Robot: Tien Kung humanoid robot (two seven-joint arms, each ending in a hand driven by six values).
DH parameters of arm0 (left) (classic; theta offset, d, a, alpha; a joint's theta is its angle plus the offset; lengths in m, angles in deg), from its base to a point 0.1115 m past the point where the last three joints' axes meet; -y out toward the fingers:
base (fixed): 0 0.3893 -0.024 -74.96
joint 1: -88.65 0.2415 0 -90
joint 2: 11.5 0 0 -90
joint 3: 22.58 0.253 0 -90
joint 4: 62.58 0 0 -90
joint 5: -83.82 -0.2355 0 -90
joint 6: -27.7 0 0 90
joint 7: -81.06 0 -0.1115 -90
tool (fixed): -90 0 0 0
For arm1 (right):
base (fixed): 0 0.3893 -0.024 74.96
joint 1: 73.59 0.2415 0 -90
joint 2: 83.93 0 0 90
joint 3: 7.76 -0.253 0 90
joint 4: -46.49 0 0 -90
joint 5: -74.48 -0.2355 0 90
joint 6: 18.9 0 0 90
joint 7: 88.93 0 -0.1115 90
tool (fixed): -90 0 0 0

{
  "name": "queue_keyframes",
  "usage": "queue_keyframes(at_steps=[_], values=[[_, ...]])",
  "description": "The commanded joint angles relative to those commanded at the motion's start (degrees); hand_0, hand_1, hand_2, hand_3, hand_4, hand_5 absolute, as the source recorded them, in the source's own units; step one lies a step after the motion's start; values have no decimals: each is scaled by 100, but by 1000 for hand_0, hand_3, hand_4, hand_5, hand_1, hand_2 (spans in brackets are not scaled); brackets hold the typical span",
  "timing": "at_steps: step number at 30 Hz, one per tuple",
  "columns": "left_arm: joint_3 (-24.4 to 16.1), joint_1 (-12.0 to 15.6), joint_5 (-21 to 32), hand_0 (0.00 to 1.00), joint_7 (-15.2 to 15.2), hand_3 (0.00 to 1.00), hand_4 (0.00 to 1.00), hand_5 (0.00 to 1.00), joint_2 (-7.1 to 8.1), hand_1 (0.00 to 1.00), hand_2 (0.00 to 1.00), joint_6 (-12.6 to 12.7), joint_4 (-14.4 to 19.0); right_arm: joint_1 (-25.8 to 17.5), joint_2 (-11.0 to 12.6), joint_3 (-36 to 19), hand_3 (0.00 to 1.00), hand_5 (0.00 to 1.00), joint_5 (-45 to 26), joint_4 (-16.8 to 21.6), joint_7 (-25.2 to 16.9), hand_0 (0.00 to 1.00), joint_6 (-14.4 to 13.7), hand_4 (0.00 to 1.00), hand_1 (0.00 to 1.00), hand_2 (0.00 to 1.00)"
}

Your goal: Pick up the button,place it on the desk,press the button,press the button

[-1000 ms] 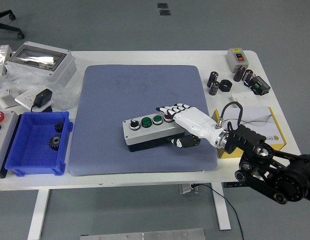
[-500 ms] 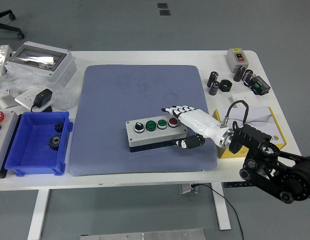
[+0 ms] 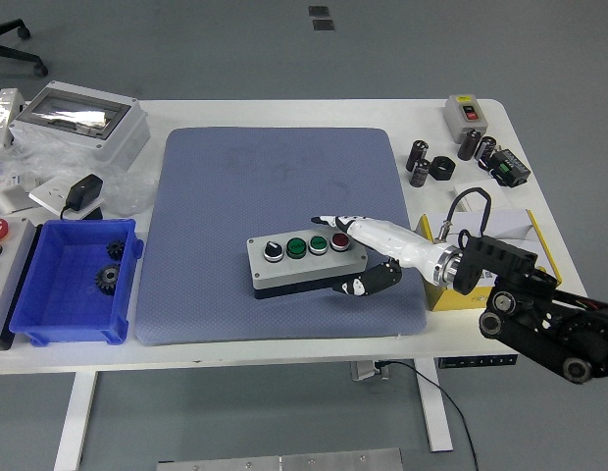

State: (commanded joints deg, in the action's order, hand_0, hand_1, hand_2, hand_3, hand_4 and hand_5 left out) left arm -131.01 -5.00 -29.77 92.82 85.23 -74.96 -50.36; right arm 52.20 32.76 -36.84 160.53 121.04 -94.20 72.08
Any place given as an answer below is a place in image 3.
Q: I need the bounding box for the white table leg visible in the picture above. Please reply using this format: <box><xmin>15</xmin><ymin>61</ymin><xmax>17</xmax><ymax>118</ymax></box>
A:
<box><xmin>415</xmin><ymin>365</ymin><xmax>455</xmax><ymax>453</ymax></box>
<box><xmin>53</xmin><ymin>371</ymin><xmax>98</xmax><ymax>471</ymax></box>

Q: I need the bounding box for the yellow white cardboard box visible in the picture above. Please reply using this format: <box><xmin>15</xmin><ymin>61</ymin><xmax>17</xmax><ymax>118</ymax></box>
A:
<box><xmin>414</xmin><ymin>208</ymin><xmax>563</xmax><ymax>313</ymax></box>

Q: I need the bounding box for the black floor cable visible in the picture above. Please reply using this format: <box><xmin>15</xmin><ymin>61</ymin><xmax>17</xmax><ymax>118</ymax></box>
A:
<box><xmin>376</xmin><ymin>360</ymin><xmax>480</xmax><ymax>471</ymax></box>

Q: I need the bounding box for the grey under-table bracket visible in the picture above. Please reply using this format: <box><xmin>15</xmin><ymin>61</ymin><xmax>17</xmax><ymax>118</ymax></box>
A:
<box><xmin>350</xmin><ymin>360</ymin><xmax>391</xmax><ymax>383</ymax></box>

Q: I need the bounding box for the grey clear-lid distribution box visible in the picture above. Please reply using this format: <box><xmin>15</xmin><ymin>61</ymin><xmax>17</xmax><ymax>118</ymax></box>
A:
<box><xmin>8</xmin><ymin>80</ymin><xmax>152</xmax><ymax>172</ymax></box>

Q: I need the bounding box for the clear plastic bag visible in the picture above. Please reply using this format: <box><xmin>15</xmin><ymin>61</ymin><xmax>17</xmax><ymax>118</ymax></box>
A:
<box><xmin>0</xmin><ymin>131</ymin><xmax>158</xmax><ymax>217</ymax></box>

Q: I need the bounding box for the blue plastic bin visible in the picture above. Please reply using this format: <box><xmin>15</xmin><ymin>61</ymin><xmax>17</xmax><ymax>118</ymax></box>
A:
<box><xmin>8</xmin><ymin>218</ymin><xmax>145</xmax><ymax>347</ymax></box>

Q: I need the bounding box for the grey black-red switch box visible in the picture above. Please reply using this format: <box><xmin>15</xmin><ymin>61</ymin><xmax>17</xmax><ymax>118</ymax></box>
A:
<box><xmin>441</xmin><ymin>93</ymin><xmax>490</xmax><ymax>144</ymax></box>

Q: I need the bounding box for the silver metal plate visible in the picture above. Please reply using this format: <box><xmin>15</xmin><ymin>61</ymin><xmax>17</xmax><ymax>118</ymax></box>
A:
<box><xmin>156</xmin><ymin>447</ymin><xmax>404</xmax><ymax>471</ymax></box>

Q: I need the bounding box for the black table height controller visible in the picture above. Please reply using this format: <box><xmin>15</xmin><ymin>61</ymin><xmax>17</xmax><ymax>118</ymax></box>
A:
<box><xmin>436</xmin><ymin>353</ymin><xmax>520</xmax><ymax>369</ymax></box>

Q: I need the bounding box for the black power adapter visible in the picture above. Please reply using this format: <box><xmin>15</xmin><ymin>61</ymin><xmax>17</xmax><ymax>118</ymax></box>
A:
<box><xmin>60</xmin><ymin>173</ymin><xmax>105</xmax><ymax>221</ymax></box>

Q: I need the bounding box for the white wall switch plate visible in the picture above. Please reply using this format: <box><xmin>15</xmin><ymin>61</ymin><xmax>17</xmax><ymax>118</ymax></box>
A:
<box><xmin>453</xmin><ymin>183</ymin><xmax>510</xmax><ymax>213</ymax></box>

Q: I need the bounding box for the grey four-button control box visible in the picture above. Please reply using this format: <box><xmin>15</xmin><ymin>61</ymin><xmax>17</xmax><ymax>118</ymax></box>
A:
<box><xmin>246</xmin><ymin>228</ymin><xmax>369</xmax><ymax>300</ymax></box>

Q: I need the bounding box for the black office chair base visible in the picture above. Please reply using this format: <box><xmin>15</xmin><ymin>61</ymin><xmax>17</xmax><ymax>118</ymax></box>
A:
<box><xmin>0</xmin><ymin>18</ymin><xmax>49</xmax><ymax>79</ymax></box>

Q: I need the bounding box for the white wall socket plate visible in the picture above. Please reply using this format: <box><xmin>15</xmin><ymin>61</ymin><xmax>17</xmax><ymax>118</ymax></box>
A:
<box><xmin>27</xmin><ymin>176</ymin><xmax>103</xmax><ymax>221</ymax></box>

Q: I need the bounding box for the black hexagonal nut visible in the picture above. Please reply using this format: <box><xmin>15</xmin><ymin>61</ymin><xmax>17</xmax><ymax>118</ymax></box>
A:
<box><xmin>429</xmin><ymin>155</ymin><xmax>456</xmax><ymax>182</ymax></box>

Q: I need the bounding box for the blue-grey table mat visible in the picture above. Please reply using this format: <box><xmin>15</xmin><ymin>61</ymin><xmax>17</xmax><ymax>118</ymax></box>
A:
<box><xmin>135</xmin><ymin>126</ymin><xmax>428</xmax><ymax>347</ymax></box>

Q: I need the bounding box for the grey emergency-stop control box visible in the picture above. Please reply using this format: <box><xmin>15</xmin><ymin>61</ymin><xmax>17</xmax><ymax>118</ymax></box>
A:
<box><xmin>0</xmin><ymin>217</ymin><xmax>38</xmax><ymax>350</ymax></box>

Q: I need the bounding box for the white electrical device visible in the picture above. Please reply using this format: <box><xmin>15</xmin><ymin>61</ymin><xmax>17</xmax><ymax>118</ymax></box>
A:
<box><xmin>0</xmin><ymin>87</ymin><xmax>25</xmax><ymax>151</ymax></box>

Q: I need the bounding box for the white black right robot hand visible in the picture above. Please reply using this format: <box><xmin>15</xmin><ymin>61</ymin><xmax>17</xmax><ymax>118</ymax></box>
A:
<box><xmin>311</xmin><ymin>214</ymin><xmax>455</xmax><ymax>298</ymax></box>

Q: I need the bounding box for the white small packaging box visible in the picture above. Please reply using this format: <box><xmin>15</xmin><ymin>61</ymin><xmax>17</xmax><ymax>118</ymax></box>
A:
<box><xmin>0</xmin><ymin>171</ymin><xmax>35</xmax><ymax>216</ymax></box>

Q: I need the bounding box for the black cylindrical capacitor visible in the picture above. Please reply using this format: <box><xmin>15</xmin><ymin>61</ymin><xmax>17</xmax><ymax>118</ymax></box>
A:
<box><xmin>475</xmin><ymin>135</ymin><xmax>498</xmax><ymax>168</ymax></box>
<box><xmin>409</xmin><ymin>157</ymin><xmax>431</xmax><ymax>188</ymax></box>
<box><xmin>456</xmin><ymin>128</ymin><xmax>483</xmax><ymax>162</ymax></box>
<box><xmin>405</xmin><ymin>138</ymin><xmax>430</xmax><ymax>173</ymax></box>

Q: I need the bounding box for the black green-terminal module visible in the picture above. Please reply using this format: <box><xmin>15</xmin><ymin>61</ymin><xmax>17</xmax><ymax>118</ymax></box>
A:
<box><xmin>488</xmin><ymin>149</ymin><xmax>532</xmax><ymax>188</ymax></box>

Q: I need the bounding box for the large black gear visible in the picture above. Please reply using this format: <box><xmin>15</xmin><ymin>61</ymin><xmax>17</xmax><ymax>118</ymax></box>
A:
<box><xmin>94</xmin><ymin>262</ymin><xmax>123</xmax><ymax>297</ymax></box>

